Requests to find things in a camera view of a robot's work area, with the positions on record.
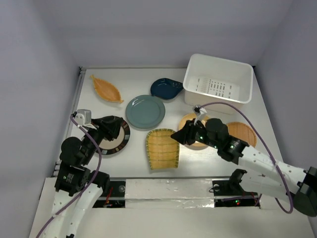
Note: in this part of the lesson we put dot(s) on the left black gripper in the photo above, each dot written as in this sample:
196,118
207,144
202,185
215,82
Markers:
109,126

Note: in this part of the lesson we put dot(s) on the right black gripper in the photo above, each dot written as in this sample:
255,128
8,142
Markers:
186,134

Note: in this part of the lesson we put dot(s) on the yellow round plate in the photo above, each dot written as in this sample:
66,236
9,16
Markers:
190,116

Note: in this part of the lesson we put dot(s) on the beige plate with dark rim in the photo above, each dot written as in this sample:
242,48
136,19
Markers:
116,145

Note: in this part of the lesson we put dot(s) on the rectangular woven bamboo tray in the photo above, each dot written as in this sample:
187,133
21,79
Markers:
162,150

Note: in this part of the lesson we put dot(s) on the orange fish-shaped dish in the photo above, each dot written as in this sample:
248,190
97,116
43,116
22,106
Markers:
106,90

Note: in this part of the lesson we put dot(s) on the teal round plate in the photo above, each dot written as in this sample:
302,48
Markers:
145,111

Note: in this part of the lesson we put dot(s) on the dark blue ceramic dish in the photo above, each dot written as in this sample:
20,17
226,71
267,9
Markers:
166,88

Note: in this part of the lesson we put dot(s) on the round woven bamboo basket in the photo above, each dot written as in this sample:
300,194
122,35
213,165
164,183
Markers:
243,132

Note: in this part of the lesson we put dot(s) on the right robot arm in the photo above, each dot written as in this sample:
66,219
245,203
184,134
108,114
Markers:
257,172

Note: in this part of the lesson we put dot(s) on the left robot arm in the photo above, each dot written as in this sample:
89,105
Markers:
77,188

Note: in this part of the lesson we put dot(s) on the white plastic bin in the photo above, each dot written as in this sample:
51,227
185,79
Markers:
210,79

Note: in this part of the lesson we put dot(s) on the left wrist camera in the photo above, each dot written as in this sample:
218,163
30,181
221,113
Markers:
83,117

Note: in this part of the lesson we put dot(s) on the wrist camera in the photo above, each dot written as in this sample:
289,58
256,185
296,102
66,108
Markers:
200,113
83,117

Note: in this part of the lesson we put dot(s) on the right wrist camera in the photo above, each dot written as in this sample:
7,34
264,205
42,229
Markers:
200,113

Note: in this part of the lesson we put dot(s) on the metal rail on left edge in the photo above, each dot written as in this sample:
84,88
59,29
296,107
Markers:
67,132

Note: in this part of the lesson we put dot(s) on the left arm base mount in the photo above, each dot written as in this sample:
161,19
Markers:
114,197

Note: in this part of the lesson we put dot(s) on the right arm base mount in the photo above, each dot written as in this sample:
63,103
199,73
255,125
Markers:
229,193

